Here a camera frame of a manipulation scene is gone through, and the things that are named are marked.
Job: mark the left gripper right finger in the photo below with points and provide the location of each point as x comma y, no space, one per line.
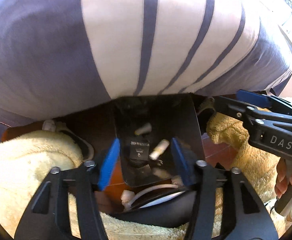
244,215

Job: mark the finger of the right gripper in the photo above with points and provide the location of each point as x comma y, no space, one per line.
238,110
272,103

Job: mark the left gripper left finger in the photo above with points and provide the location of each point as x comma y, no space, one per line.
47,215

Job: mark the yellow lotion bottle white cap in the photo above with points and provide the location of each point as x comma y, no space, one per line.
159,149

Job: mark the white tube yellow cap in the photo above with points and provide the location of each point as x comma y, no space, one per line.
146,128

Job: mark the person's right hand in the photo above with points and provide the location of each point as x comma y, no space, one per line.
281,181

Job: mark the yellow fluffy rug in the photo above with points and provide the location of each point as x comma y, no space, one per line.
156,211

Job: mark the blue white striped bedsheet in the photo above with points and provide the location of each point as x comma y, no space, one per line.
59,57

